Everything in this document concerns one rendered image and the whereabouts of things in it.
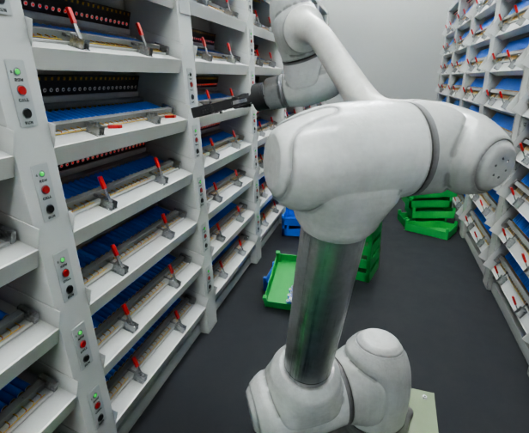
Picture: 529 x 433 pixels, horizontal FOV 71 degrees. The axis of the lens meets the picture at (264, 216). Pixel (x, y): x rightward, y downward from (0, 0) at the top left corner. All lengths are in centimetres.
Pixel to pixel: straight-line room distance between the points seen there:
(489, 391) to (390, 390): 76
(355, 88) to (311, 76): 26
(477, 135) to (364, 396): 61
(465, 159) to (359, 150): 14
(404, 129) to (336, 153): 9
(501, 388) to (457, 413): 23
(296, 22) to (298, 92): 18
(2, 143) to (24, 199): 11
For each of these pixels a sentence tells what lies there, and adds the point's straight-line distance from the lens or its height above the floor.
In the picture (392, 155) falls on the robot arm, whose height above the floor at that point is 97.
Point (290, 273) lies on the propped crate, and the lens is 199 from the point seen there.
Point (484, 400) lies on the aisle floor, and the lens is 161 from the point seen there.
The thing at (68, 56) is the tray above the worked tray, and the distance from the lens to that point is 100.
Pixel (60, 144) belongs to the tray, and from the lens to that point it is 95.
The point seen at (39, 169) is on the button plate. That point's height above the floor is 90.
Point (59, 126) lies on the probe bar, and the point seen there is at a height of 97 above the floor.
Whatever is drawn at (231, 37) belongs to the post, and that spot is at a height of 127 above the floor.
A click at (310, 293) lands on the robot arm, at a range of 61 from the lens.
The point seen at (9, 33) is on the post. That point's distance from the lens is 90.
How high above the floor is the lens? 106
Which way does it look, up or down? 20 degrees down
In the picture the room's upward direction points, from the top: 2 degrees counter-clockwise
